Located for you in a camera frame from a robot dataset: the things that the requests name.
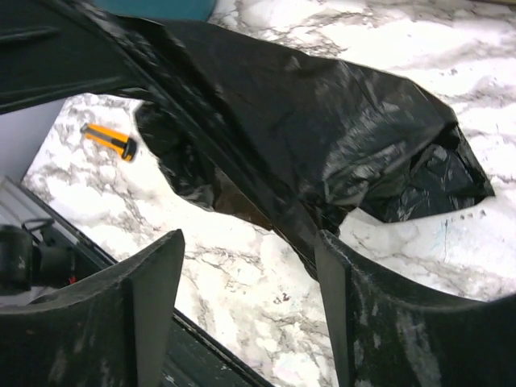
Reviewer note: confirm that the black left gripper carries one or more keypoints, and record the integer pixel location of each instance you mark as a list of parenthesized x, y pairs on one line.
[(54, 49)]

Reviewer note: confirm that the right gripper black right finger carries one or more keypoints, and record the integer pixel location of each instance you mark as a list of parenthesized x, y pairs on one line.
[(387, 330)]

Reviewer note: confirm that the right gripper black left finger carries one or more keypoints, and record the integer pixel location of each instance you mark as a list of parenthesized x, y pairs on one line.
[(110, 329)]

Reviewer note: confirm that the black plastic trash bag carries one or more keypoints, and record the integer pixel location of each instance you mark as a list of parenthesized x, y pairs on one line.
[(290, 141)]

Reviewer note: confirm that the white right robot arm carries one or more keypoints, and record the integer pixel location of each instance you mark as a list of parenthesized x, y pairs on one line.
[(28, 258)]

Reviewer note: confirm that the teal plastic trash bin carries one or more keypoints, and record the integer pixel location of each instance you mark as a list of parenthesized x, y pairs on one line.
[(160, 9)]

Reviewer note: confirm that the yellow black utility knife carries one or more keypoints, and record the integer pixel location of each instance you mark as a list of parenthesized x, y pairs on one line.
[(123, 144)]

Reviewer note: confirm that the aluminium extrusion frame rail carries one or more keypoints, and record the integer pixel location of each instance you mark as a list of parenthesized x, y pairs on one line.
[(18, 209)]

